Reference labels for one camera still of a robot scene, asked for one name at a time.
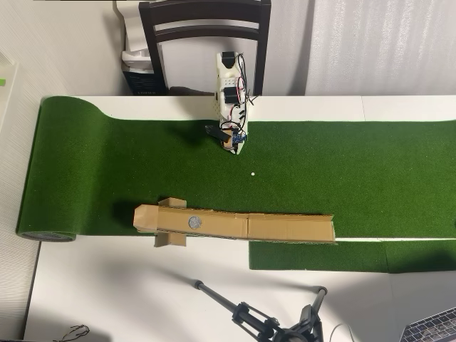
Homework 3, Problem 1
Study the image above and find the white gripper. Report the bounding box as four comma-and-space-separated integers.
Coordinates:
219, 104, 250, 156

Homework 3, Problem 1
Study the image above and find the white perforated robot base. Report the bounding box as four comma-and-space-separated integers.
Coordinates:
212, 90, 224, 121

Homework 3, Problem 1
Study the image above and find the long green turf mat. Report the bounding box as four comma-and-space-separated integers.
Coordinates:
16, 95, 456, 244

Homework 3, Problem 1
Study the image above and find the brown cardboard ramp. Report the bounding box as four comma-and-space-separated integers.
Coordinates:
133, 197, 339, 248

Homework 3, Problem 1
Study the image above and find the dark blue box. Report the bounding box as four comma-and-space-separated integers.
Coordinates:
122, 68, 169, 97

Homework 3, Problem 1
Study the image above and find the green turf strip piece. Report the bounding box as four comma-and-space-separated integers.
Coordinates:
248, 239, 389, 271

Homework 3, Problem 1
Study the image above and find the dark wooden chair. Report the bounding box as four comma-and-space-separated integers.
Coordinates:
138, 0, 272, 98

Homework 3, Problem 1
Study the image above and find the white foam packaging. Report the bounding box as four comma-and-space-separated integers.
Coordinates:
113, 0, 151, 53

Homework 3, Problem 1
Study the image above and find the black tripod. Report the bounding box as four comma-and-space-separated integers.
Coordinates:
192, 279, 329, 342

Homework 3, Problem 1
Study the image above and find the white curtain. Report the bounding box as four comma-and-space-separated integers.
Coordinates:
304, 0, 456, 96

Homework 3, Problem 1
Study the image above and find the gray laptop keyboard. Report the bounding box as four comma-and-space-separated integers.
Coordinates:
398, 309, 456, 342

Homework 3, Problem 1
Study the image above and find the red arm wire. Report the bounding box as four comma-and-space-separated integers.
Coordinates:
229, 76, 247, 119

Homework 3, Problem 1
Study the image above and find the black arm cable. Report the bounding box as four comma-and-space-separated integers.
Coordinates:
236, 53, 257, 107

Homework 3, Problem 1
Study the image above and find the thin white cable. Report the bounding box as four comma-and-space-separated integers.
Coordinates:
329, 323, 354, 342

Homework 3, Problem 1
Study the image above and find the tangled thin black wire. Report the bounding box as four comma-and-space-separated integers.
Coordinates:
60, 324, 90, 340

